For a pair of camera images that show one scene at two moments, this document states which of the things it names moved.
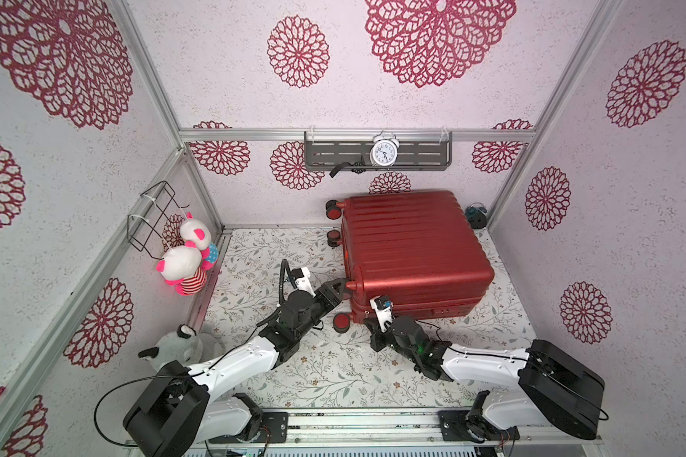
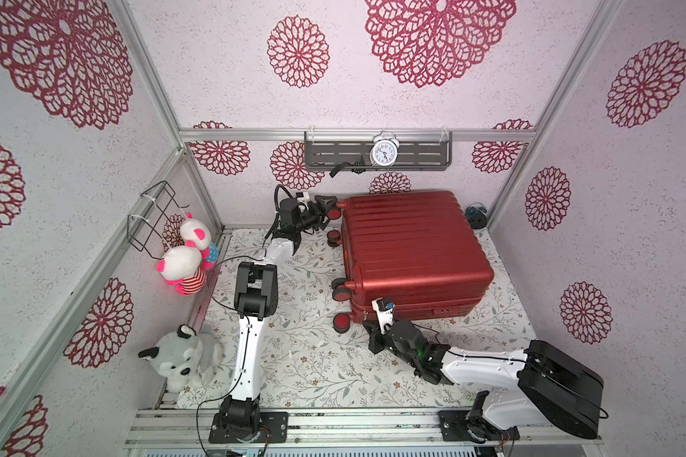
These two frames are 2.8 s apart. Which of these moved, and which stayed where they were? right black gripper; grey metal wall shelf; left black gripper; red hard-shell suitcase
Moved: left black gripper
Stayed: right black gripper; red hard-shell suitcase; grey metal wall shelf
